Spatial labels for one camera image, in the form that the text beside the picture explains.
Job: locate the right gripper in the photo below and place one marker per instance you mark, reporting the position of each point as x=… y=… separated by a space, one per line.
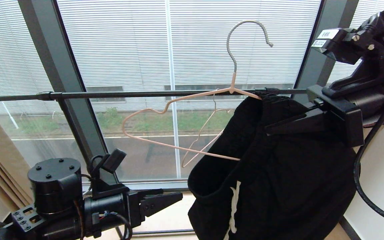
x=348 y=123

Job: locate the window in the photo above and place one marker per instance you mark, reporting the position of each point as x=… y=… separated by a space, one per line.
x=128 y=50

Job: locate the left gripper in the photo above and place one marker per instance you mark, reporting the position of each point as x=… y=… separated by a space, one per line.
x=135 y=206

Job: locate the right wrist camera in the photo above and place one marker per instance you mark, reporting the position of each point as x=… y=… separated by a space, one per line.
x=332 y=46

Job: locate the black clothes rack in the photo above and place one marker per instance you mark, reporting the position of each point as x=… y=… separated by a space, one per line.
x=128 y=94

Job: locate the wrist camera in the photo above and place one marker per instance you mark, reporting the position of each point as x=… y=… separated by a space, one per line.
x=332 y=46
x=113 y=160

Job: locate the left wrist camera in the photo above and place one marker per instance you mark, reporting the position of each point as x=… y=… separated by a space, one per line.
x=113 y=160

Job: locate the black garment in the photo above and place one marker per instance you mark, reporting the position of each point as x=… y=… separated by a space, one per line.
x=278 y=186

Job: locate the pink clothes hanger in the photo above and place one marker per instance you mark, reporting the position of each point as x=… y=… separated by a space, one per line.
x=200 y=133
x=234 y=71

